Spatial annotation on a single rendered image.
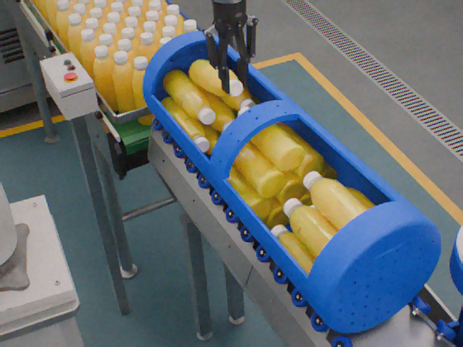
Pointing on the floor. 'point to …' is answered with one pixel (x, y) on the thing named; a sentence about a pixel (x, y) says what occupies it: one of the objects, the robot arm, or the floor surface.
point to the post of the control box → (99, 211)
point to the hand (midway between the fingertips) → (233, 76)
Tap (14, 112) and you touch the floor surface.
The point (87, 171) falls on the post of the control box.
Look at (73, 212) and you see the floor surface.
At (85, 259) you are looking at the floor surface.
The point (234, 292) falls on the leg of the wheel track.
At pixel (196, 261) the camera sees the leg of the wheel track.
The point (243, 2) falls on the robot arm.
